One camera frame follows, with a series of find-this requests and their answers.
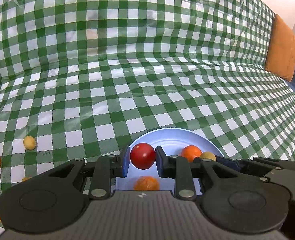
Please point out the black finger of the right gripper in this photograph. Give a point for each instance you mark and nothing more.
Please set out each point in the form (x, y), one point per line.
(245, 166)

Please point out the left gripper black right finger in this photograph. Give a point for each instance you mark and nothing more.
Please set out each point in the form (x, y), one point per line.
(175, 166)

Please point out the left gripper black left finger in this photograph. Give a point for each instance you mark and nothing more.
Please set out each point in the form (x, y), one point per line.
(116, 166)

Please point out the yellow fruit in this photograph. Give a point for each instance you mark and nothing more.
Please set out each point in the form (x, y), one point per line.
(29, 143)
(208, 155)
(26, 178)

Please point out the red cherry tomato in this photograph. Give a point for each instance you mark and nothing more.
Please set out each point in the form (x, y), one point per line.
(142, 156)

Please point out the orange mandarin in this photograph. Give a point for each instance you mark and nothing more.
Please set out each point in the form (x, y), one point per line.
(147, 183)

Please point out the light blue plate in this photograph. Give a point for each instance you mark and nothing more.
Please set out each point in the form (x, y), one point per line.
(172, 141)

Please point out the yellow fruit top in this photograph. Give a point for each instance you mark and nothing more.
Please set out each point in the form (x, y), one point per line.
(29, 143)

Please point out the yellow fruit under finger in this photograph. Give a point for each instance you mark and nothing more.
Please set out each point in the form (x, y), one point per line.
(26, 178)

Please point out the green white checkered cloth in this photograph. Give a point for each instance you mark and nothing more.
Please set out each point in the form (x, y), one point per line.
(86, 78)

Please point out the orange cushion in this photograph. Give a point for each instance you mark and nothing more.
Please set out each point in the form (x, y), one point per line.
(280, 58)

